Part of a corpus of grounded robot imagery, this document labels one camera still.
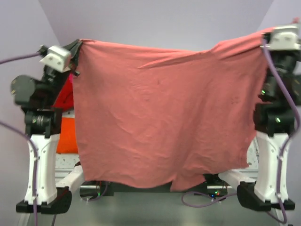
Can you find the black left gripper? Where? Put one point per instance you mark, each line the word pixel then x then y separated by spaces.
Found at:
pixel 74 52

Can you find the salmon pink t shirt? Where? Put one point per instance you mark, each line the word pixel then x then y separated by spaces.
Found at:
pixel 139 94

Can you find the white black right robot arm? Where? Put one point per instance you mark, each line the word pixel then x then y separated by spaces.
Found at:
pixel 276 121

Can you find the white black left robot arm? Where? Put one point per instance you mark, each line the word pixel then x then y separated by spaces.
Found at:
pixel 43 128

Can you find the red t shirt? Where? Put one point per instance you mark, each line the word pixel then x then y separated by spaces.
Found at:
pixel 65 98

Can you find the folded orange t shirt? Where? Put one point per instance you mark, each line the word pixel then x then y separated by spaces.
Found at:
pixel 67 143

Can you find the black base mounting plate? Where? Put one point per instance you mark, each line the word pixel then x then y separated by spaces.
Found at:
pixel 212 187

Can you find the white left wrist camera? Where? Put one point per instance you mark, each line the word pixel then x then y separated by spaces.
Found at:
pixel 57 58

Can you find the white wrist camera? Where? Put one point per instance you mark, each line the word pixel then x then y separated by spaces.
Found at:
pixel 57 58
pixel 283 38

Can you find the aluminium extrusion rail frame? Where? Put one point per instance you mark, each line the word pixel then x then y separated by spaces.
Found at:
pixel 147 166

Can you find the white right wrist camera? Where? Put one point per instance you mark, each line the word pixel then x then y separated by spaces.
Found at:
pixel 283 38

